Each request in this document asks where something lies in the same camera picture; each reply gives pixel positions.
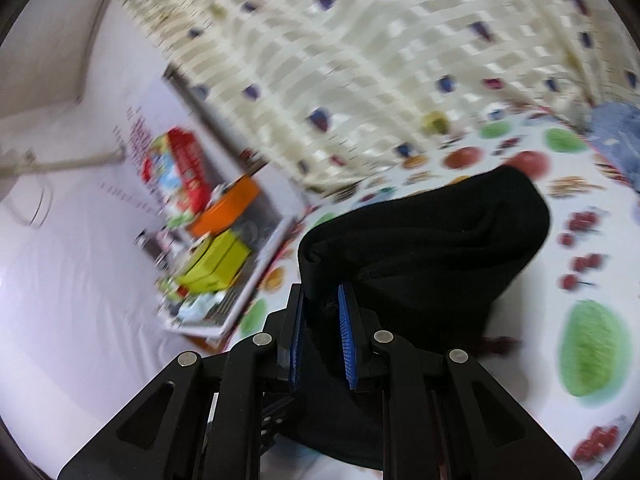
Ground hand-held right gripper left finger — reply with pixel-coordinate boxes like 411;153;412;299
57;284;307;480

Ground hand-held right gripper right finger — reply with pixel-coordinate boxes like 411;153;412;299
338;284;583;480

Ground black pants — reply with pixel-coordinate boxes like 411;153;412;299
297;165;551;468

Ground black white patterned box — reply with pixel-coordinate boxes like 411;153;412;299
159;280;262;342

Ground yellow-green box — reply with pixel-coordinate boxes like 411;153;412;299
172;230;253;295

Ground orange lidded storage box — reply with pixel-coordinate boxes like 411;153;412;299
190;175;307;257

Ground red snack packet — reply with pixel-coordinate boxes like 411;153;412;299
141;127;213;211

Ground heart printed striped curtain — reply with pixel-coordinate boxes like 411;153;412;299
120;0;640;201

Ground blue cloth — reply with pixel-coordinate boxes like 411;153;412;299
585;101;640;187

